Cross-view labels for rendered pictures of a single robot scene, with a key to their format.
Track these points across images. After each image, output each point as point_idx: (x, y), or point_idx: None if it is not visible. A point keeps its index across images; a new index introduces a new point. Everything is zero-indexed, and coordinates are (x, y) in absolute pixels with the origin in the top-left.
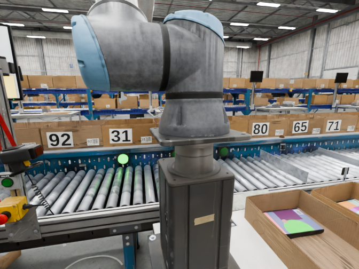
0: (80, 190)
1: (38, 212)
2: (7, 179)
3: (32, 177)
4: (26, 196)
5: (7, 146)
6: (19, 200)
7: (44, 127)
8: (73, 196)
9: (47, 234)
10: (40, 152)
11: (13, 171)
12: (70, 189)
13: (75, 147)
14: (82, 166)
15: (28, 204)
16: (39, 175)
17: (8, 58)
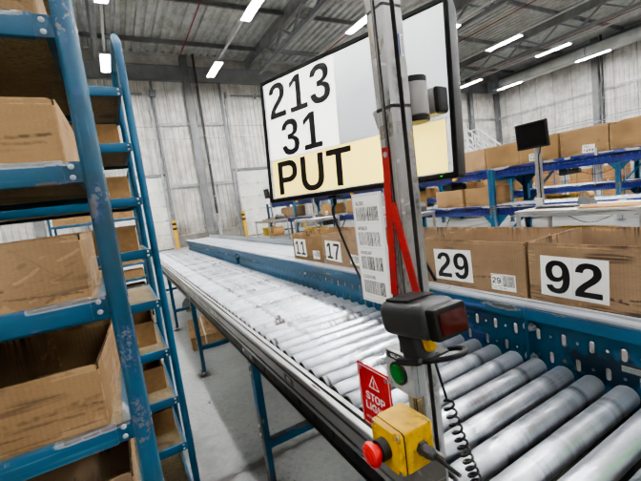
0: (599, 467)
1: (464, 470)
2: (398, 366)
3: (499, 355)
4: (437, 420)
5: (405, 288)
6: (411, 428)
7: (537, 243)
8: (568, 476)
9: None
10: (456, 324)
11: (403, 353)
12: (568, 441)
13: (614, 307)
14: (632, 375)
15: (428, 449)
16: (511, 355)
17: (439, 80)
